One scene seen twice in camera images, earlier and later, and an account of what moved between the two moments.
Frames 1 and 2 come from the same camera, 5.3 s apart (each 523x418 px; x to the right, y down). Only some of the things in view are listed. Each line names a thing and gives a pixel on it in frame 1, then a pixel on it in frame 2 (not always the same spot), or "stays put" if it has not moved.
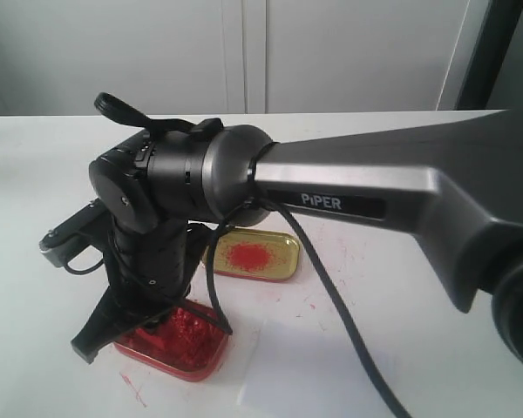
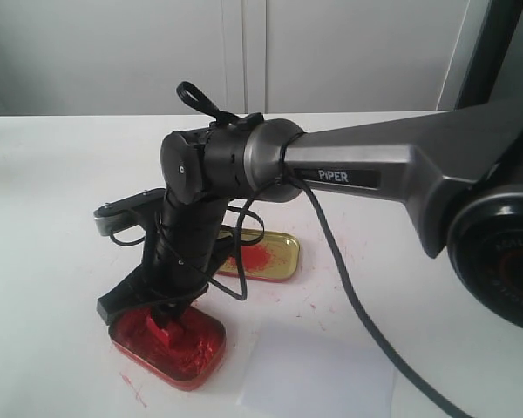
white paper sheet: x=309 y=370 stays put
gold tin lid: x=255 y=253 stays put
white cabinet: x=52 y=57 stays put
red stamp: x=157 y=340 to x=171 y=337
